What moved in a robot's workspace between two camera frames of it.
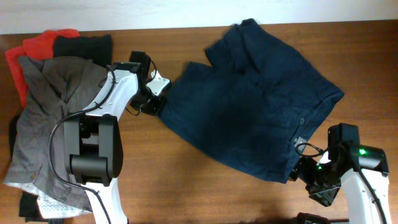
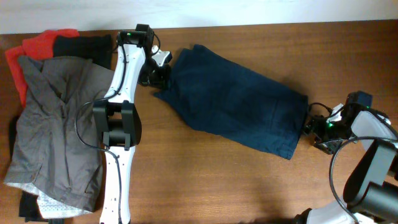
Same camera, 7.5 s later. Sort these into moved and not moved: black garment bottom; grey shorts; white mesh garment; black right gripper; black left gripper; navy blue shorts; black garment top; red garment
Moved: black left gripper; navy blue shorts; black right gripper
Not moved: grey shorts; black garment bottom; white mesh garment; red garment; black garment top
